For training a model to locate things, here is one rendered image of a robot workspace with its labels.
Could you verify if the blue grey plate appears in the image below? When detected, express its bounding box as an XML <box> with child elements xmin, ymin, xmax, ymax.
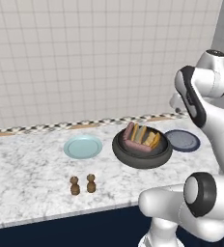
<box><xmin>163</xmin><ymin>128</ymin><xmax>202</xmax><ymax>153</ymax></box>

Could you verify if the dark blue cupboard front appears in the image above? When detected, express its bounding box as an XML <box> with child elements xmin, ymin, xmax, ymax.
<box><xmin>0</xmin><ymin>204</ymin><xmax>224</xmax><ymax>247</ymax></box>

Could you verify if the dark grey bowl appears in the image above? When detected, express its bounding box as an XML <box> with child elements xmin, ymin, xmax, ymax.
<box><xmin>111</xmin><ymin>126</ymin><xmax>174</xmax><ymax>170</ymax></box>

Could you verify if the light blue plate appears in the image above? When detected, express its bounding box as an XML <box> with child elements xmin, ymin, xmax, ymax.
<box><xmin>63</xmin><ymin>134</ymin><xmax>104</xmax><ymax>160</ymax></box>

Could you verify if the pink sausage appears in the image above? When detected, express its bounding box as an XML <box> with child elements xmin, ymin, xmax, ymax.
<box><xmin>125</xmin><ymin>139</ymin><xmax>153</xmax><ymax>153</ymax></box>
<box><xmin>123</xmin><ymin>121</ymin><xmax>136</xmax><ymax>143</ymax></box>

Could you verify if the brown wooden shaker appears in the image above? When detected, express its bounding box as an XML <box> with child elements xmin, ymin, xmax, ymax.
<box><xmin>70</xmin><ymin>176</ymin><xmax>81</xmax><ymax>196</ymax></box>
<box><xmin>86</xmin><ymin>173</ymin><xmax>98</xmax><ymax>194</ymax></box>

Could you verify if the tan bun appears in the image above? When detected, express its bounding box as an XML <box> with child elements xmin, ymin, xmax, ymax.
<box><xmin>150</xmin><ymin>131</ymin><xmax>162</xmax><ymax>150</ymax></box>
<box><xmin>135</xmin><ymin>125</ymin><xmax>148</xmax><ymax>145</ymax></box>
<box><xmin>144</xmin><ymin>130</ymin><xmax>157</xmax><ymax>147</ymax></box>
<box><xmin>129</xmin><ymin>123</ymin><xmax>140</xmax><ymax>143</ymax></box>

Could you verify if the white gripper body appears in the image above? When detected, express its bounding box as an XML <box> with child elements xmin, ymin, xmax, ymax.
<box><xmin>169</xmin><ymin>92</ymin><xmax>188</xmax><ymax>114</ymax></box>

